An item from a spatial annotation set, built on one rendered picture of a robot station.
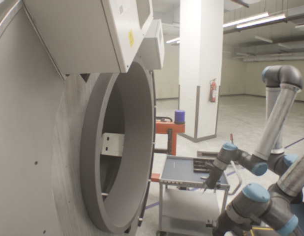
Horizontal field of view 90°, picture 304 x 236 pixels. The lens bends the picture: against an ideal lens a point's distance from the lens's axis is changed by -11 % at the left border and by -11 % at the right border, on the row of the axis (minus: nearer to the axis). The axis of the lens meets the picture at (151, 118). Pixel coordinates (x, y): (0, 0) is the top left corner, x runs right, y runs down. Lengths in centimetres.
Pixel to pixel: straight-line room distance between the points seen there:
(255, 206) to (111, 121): 115
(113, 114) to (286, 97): 119
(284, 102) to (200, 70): 287
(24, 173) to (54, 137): 10
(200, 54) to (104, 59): 356
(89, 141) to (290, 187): 77
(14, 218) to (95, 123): 27
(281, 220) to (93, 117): 72
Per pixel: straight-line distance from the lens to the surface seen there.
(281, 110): 112
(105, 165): 144
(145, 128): 124
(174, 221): 187
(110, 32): 33
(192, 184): 142
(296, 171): 84
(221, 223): 86
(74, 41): 37
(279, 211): 79
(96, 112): 50
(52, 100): 42
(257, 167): 110
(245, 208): 77
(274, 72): 123
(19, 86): 36
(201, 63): 387
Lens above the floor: 147
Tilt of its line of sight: 13 degrees down
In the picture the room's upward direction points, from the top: straight up
